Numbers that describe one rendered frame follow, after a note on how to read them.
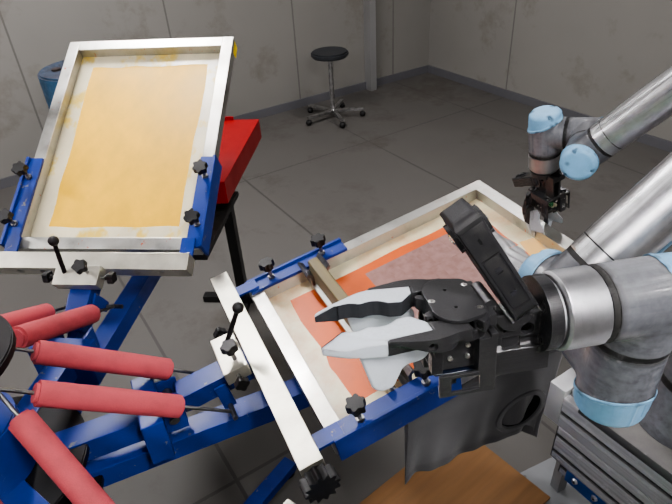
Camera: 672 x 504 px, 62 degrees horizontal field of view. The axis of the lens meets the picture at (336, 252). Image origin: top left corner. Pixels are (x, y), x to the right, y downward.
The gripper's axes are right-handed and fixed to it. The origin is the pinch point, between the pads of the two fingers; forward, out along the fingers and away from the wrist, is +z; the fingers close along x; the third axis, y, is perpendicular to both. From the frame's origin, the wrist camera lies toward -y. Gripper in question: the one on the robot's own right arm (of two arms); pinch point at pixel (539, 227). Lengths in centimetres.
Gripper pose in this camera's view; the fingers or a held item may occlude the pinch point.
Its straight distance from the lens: 163.2
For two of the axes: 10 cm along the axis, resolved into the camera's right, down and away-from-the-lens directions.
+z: 2.2, 7.6, 6.1
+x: 8.8, -4.2, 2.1
